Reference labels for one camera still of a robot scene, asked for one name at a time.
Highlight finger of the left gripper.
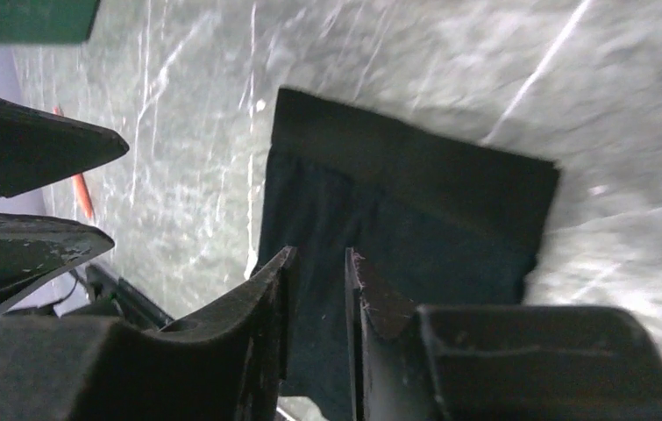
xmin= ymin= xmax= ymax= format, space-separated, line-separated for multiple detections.
xmin=0 ymin=98 xmax=129 ymax=198
xmin=0 ymin=213 xmax=115 ymax=306

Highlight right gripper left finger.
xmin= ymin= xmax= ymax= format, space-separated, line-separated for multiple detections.
xmin=0 ymin=247 xmax=297 ymax=420

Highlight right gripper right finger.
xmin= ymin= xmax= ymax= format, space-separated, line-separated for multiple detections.
xmin=345 ymin=249 xmax=662 ymax=420

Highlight black underwear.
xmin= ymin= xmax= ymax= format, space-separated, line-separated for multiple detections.
xmin=258 ymin=87 xmax=560 ymax=420

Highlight orange pen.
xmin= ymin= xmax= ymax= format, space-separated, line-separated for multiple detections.
xmin=53 ymin=105 xmax=96 ymax=222

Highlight green compartment organizer tray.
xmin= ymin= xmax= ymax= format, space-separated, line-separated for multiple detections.
xmin=0 ymin=0 xmax=101 ymax=45

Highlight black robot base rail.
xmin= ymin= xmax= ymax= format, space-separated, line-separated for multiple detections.
xmin=63 ymin=263 xmax=174 ymax=331

